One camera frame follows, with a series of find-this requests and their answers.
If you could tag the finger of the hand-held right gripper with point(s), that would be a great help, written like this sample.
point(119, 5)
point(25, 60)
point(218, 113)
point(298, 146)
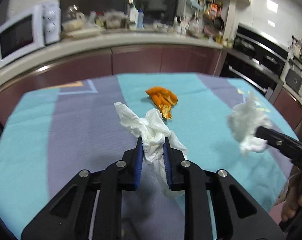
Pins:
point(295, 157)
point(283, 140)

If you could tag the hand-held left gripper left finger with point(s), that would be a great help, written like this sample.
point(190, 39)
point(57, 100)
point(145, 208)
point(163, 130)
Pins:
point(139, 165)

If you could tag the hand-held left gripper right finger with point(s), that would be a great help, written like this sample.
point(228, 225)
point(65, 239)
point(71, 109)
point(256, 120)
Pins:
point(167, 165)

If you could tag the white tissue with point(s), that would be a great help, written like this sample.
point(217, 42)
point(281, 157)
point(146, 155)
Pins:
point(245, 122)
point(153, 130)

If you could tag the person's right hand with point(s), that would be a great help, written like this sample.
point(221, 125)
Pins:
point(294, 197)

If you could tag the grey appliance box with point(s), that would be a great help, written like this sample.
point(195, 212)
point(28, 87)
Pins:
point(293, 80)

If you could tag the orange peel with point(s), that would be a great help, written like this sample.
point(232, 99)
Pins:
point(161, 97)

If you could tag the black built-in stove oven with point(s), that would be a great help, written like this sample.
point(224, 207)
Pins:
point(250, 72)

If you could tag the black cooking pot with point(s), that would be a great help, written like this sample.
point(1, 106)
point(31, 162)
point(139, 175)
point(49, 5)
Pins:
point(270, 60)

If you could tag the cluttered kitchen shelf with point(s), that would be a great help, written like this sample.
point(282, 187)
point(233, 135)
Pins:
point(300, 51)

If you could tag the black wok with lid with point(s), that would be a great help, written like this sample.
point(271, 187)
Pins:
point(244, 45)

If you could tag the pink base cabinets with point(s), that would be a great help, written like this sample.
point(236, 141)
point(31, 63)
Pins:
point(136, 60)

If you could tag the pink bowls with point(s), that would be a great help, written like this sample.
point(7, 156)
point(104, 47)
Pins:
point(209, 31)

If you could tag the black frying pan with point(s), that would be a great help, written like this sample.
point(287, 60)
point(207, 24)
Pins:
point(219, 23)

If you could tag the white plate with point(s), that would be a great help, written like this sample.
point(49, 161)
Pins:
point(83, 32)

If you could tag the blue capped bottle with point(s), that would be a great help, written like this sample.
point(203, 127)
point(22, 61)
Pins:
point(140, 18)

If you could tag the clear food container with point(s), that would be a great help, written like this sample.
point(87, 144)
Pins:
point(116, 20)

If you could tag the orange packet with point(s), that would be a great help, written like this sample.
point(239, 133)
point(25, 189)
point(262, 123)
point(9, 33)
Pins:
point(212, 10)

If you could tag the white detergent bottle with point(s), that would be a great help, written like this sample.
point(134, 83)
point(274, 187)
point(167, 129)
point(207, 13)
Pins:
point(133, 16)

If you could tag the plastic bag of food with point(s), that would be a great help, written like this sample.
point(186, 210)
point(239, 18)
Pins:
point(72, 25)

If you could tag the glass jar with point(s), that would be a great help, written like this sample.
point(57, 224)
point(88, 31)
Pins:
point(73, 12)

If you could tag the white microwave oven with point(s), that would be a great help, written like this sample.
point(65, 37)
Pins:
point(16, 37)

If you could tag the wall utensil rack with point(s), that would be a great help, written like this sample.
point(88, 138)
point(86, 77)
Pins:
point(203, 5)

